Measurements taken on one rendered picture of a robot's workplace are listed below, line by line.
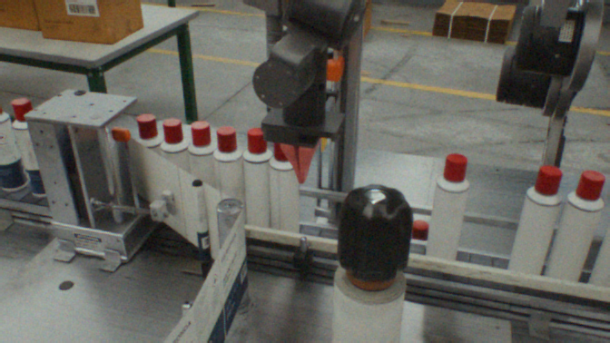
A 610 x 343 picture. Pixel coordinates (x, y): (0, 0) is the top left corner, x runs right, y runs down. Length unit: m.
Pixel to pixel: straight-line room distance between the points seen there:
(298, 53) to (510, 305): 0.57
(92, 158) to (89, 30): 1.59
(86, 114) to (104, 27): 1.56
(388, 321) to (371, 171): 0.71
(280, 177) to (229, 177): 0.10
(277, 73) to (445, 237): 0.45
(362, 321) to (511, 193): 0.73
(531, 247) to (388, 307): 0.36
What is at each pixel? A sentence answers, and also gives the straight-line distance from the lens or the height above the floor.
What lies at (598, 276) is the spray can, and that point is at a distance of 1.00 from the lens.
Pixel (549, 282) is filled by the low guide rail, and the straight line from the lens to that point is 0.97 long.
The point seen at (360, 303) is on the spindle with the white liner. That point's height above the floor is 1.06.
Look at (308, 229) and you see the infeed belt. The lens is 1.04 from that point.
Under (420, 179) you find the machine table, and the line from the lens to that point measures 1.32.
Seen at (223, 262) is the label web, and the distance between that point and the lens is 0.73.
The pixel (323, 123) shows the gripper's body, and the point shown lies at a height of 1.19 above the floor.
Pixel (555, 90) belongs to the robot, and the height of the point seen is 0.89.
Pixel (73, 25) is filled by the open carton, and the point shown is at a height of 0.85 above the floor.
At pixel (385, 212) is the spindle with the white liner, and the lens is 0.58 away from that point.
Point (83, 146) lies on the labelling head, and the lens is 0.94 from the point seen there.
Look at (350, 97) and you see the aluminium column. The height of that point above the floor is 1.11.
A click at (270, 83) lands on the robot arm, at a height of 1.27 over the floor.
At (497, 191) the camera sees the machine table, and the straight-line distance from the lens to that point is 1.32.
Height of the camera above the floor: 1.51
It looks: 31 degrees down
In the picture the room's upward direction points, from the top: straight up
